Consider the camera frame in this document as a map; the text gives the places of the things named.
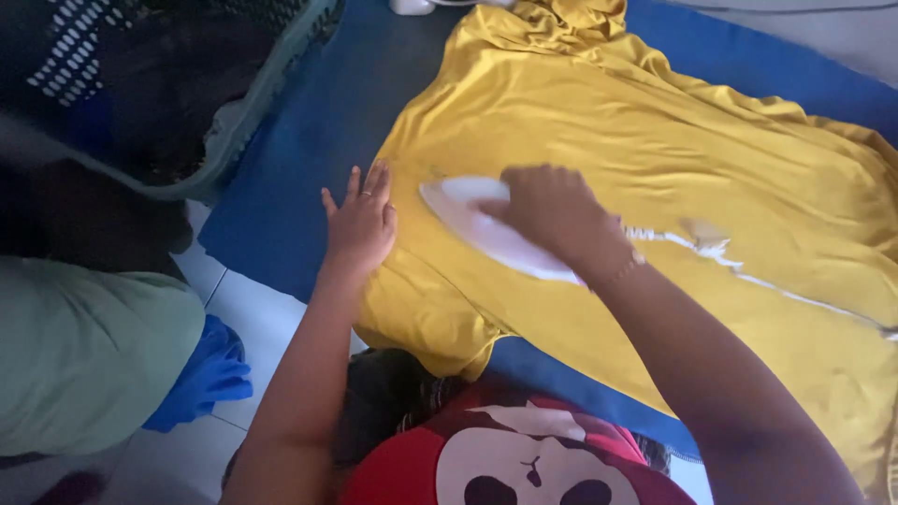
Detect person's left hand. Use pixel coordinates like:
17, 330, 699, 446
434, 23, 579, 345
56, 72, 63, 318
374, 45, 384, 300
321, 160, 398, 279

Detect person's right hand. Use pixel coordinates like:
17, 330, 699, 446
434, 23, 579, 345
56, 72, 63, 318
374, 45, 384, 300
480, 164, 637, 289

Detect white clothes iron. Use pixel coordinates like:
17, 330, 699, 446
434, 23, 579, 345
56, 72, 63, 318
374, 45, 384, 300
418, 175, 587, 286

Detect yellow garment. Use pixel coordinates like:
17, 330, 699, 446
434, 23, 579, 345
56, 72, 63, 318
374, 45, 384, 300
354, 0, 898, 505

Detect blue ironing blanket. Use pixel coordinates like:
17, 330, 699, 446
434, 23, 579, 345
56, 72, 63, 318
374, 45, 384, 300
198, 0, 898, 464

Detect red printed shirt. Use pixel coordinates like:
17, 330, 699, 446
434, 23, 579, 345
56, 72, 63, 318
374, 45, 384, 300
337, 379, 697, 505

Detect grey-green laundry basket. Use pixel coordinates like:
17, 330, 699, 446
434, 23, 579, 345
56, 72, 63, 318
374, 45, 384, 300
0, 0, 345, 206

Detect bright blue cloth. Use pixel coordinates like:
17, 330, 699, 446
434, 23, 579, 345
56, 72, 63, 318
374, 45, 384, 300
142, 314, 254, 433

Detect dark clothes with white dots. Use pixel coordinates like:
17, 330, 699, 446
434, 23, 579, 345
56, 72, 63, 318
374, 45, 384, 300
0, 0, 313, 187

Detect dark cloth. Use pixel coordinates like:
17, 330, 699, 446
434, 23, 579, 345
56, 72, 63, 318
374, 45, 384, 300
0, 160, 195, 276

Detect light green cloth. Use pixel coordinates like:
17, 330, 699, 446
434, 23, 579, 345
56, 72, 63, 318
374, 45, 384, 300
0, 255, 206, 458

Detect thin wrist bracelet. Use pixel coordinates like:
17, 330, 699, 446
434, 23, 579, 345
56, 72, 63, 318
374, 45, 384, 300
609, 248, 647, 283

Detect white iron power cord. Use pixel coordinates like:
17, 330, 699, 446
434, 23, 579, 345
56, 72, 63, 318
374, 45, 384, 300
623, 223, 898, 342

